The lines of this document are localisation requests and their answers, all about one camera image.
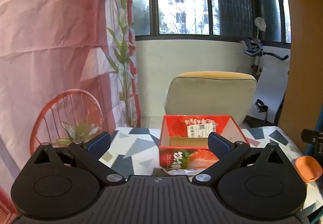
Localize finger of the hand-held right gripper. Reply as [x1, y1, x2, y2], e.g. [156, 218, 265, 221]
[301, 128, 323, 156]

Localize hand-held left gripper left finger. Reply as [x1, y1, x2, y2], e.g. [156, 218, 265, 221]
[30, 132, 126, 185]

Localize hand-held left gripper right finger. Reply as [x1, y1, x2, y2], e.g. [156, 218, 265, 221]
[192, 132, 288, 185]

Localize red strawberry print cardboard box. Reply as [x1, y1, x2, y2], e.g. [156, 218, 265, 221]
[158, 114, 251, 170]

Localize teal blue panel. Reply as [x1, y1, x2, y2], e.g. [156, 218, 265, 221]
[305, 143, 316, 158]

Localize orange plastic bowl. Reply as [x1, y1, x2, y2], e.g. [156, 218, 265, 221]
[295, 156, 323, 184]

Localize geometric patterned tablecloth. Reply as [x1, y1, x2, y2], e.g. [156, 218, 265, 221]
[99, 126, 317, 218]

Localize beige chair with yellow edge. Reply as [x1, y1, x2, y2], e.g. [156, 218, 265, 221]
[164, 71, 257, 126]

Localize white board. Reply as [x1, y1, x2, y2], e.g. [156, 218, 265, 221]
[252, 67, 289, 123]

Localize brown wooden panel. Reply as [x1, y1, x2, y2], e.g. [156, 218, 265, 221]
[277, 0, 323, 144]

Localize black exercise bike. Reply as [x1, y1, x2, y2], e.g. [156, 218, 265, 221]
[240, 37, 289, 128]

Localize pink printed backdrop cloth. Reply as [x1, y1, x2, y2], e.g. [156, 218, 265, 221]
[0, 0, 142, 224]

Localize black framed window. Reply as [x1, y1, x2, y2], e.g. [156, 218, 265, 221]
[131, 0, 291, 50]

